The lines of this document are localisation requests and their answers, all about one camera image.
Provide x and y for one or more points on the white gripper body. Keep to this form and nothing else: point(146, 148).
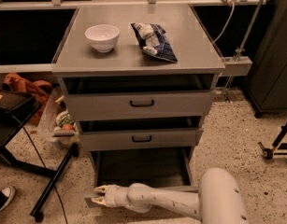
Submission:
point(112, 194)

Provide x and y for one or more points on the grey bottom drawer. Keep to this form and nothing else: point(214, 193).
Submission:
point(164, 168)

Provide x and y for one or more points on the grey drawer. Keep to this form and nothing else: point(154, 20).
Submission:
point(164, 168)
point(119, 134)
point(134, 97)

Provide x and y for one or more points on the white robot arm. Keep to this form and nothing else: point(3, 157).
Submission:
point(218, 199)

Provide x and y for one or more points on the grey middle drawer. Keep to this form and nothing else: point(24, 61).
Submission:
point(119, 134)

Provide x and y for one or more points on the grey top drawer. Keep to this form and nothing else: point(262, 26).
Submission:
point(134, 97)

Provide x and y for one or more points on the grey drawer cabinet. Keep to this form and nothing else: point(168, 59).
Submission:
point(195, 54)

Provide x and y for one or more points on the clear plastic bin with items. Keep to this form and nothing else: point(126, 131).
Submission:
point(56, 125)

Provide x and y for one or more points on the black white sneaker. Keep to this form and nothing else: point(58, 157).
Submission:
point(6, 196)

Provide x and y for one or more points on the black metal stand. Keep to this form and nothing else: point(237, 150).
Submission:
point(9, 127)

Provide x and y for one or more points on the orange fabric bag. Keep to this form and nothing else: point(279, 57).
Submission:
point(40, 89)

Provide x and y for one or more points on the white ceramic bowl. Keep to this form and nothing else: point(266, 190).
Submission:
point(102, 37)

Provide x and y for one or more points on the black tripod with wheel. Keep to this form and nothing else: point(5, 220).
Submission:
point(278, 147)

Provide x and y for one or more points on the blue white chip bag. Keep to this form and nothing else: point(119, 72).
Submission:
point(153, 42)

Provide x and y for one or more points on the dark grey cabinet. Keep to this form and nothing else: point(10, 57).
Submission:
point(266, 83)

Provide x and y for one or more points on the metal clamp pole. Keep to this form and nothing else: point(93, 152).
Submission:
point(236, 58)

